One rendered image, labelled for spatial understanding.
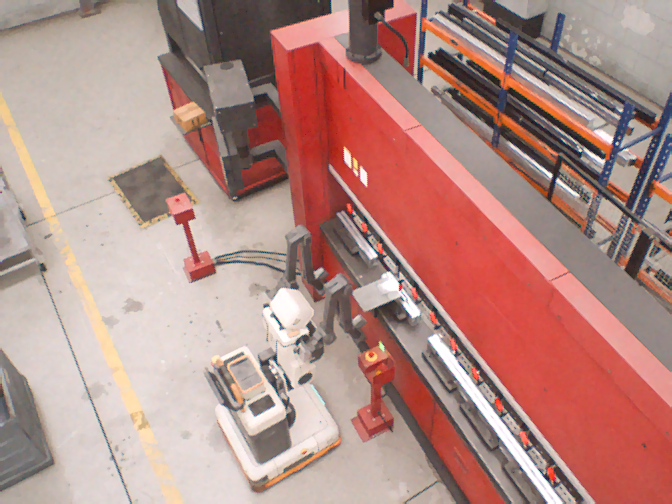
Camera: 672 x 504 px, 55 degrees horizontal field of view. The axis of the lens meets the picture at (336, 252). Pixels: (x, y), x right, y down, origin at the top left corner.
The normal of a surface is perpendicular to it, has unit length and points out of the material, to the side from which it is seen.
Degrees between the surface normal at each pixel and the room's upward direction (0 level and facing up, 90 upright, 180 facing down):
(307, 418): 0
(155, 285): 0
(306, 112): 90
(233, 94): 0
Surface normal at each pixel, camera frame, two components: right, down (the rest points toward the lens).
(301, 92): 0.45, 0.65
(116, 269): -0.04, -0.67
